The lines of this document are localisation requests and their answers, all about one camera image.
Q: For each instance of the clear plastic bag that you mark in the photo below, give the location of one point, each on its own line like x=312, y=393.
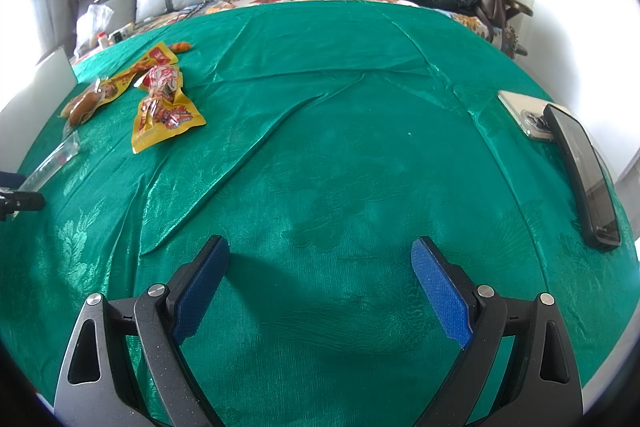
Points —
x=95, y=22

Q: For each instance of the long clear snack packet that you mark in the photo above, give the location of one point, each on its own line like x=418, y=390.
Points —
x=52, y=159

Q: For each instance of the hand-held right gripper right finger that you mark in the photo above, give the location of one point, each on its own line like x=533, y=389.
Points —
x=445, y=292

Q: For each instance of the small black white box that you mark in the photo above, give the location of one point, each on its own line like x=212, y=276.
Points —
x=120, y=36

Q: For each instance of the brown bag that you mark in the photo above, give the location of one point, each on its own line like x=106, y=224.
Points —
x=492, y=4

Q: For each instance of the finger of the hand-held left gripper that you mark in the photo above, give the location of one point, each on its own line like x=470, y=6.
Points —
x=10, y=179
x=22, y=201

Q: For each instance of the white smartphone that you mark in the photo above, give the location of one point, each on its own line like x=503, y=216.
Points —
x=517, y=107

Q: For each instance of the orange packet with red label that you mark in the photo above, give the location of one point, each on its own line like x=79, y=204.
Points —
x=125, y=79

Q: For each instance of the red yellow snack packet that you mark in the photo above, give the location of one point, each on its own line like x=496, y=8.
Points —
x=160, y=117

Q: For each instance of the small sausage pack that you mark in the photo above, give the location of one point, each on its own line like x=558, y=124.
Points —
x=80, y=107

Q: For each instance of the window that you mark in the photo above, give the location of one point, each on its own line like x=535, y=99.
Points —
x=12, y=17

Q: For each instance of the green satin cloth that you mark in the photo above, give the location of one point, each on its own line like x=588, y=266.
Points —
x=350, y=132

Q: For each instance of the black rectangular device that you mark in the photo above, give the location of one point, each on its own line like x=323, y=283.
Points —
x=595, y=187

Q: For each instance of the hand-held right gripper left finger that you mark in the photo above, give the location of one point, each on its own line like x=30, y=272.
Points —
x=200, y=292

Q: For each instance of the small white bottle red cap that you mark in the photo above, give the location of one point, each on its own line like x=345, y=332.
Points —
x=104, y=42

